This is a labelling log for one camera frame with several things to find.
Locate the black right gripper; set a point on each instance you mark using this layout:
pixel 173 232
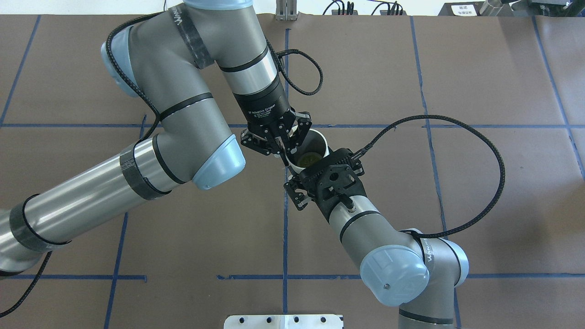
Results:
pixel 297 192

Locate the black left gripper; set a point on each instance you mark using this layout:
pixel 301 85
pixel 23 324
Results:
pixel 266 106

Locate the lemon slice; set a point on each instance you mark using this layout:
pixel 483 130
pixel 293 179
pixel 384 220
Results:
pixel 308 159

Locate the white ribbed HOME mug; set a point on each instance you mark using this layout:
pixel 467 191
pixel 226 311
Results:
pixel 314 148

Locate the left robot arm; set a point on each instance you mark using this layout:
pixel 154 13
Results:
pixel 213 82

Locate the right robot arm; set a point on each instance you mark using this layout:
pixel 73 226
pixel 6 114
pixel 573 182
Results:
pixel 401 268

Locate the metal cup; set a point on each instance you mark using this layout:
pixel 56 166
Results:
pixel 491 8

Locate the aluminium frame post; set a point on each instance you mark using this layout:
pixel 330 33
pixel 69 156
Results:
pixel 286 10

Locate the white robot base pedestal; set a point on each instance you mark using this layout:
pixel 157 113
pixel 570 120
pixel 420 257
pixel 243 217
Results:
pixel 285 321

